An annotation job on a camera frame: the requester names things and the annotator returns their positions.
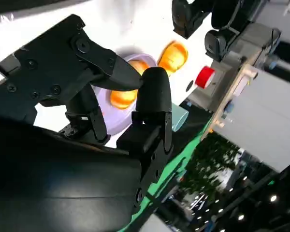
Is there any black rounded machine housing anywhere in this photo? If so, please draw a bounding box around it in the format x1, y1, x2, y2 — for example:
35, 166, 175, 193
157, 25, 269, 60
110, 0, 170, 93
204, 29, 241, 61

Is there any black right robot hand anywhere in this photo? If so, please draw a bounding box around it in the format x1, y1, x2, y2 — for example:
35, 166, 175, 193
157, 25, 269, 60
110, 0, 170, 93
0, 14, 174, 232

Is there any pale wooden board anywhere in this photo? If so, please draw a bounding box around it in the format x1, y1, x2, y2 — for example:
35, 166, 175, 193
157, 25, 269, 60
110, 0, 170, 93
200, 57, 259, 141

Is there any large grey cabinet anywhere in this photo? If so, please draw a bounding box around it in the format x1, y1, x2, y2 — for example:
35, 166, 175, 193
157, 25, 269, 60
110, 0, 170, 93
214, 70, 290, 174

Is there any pale green mug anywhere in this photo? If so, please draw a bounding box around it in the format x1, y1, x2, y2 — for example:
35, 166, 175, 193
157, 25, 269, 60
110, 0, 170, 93
170, 102, 190, 132

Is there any grey machine box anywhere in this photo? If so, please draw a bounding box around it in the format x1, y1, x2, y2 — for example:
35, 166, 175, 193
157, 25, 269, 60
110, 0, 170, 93
217, 23, 282, 73

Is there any red tape roll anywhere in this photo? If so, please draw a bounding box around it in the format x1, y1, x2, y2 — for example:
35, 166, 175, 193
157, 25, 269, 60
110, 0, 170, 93
195, 65, 216, 90

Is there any orange and white bread roll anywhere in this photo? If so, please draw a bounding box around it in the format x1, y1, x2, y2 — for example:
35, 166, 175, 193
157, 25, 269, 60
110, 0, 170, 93
110, 60, 150, 111
157, 40, 189, 74

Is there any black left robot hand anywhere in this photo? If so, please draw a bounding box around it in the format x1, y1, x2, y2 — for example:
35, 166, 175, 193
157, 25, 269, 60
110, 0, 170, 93
171, 0, 254, 39

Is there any lilac plate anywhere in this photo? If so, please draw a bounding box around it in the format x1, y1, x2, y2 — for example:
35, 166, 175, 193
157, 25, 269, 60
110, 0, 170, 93
91, 53, 158, 136

